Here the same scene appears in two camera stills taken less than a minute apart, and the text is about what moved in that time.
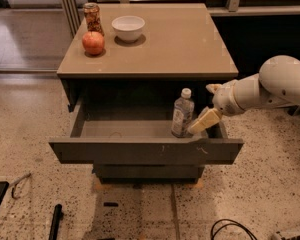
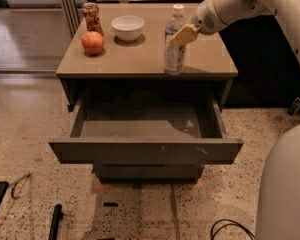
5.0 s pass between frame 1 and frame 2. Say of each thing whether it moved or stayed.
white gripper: moved
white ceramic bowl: stayed
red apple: stayed
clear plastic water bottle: moved
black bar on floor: stayed
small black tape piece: stayed
